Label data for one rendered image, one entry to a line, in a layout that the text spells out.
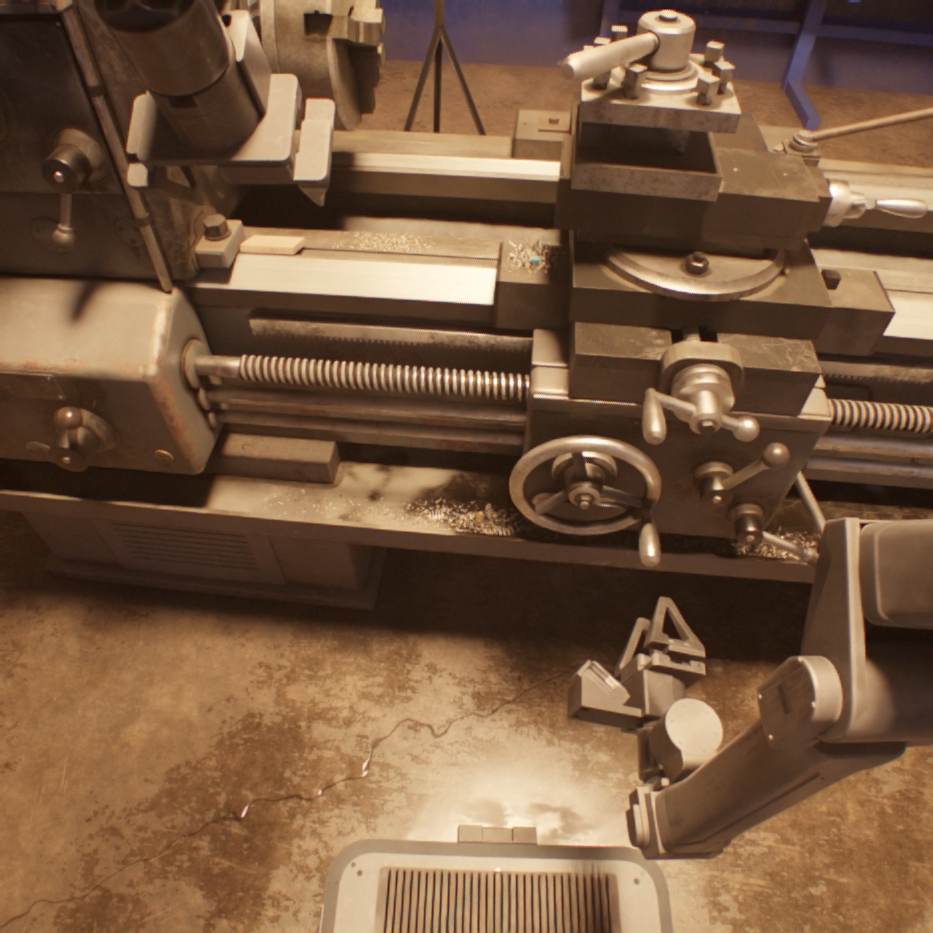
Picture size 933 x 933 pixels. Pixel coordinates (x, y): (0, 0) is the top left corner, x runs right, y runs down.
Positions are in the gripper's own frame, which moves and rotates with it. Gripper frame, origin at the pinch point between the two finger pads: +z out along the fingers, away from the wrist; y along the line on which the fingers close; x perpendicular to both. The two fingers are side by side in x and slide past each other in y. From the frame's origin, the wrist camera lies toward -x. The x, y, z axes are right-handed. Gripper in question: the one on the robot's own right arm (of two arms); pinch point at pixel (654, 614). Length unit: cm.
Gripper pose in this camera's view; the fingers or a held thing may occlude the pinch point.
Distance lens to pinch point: 89.2
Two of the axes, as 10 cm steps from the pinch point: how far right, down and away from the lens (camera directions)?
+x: 9.6, 2.4, 1.4
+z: 1.0, -7.7, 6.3
